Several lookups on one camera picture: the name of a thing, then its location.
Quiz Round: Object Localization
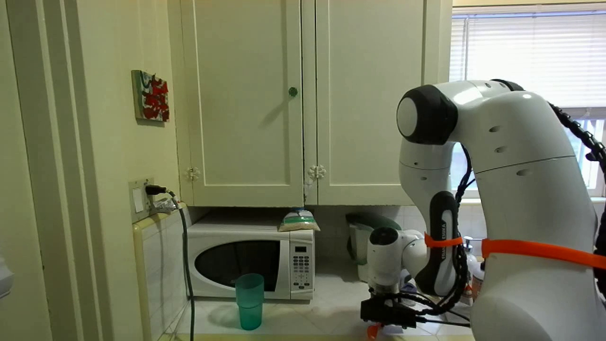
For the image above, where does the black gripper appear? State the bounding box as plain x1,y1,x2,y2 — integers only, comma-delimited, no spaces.
361,311,414,330

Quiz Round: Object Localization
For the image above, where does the green yellow sponge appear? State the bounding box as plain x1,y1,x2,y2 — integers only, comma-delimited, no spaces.
278,209,321,233

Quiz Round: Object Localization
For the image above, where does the green plastic cup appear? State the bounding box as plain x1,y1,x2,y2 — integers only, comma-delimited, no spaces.
232,271,266,332

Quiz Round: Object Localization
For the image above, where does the white microwave oven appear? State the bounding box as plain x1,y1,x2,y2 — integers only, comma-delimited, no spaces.
185,210,316,301

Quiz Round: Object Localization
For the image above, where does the white plug adapter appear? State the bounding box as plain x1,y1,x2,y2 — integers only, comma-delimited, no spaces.
149,193,181,216

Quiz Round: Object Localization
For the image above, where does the kitchen window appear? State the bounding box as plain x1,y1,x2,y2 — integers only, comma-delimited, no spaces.
448,6,606,197

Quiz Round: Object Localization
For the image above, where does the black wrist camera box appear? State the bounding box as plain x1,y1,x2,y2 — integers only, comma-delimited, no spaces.
357,294,418,317

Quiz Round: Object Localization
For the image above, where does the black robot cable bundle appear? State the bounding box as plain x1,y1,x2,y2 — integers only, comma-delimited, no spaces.
390,144,480,328

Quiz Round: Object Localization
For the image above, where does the orange strap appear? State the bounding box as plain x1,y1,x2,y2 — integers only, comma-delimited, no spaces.
480,237,606,273
422,233,465,250

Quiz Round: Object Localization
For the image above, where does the black plug and cord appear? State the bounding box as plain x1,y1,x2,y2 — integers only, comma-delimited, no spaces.
143,184,196,341

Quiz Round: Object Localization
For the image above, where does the cream wall cabinet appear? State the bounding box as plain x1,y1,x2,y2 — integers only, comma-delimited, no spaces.
166,0,452,209

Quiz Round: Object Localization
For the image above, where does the cream wall power outlet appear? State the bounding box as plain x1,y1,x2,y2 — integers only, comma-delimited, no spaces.
128,178,153,224

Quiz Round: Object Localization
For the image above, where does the red floral wall picture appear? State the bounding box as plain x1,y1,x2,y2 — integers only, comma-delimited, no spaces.
130,68,170,125

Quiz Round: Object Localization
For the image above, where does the cream door frame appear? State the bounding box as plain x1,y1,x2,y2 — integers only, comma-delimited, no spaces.
5,0,115,341

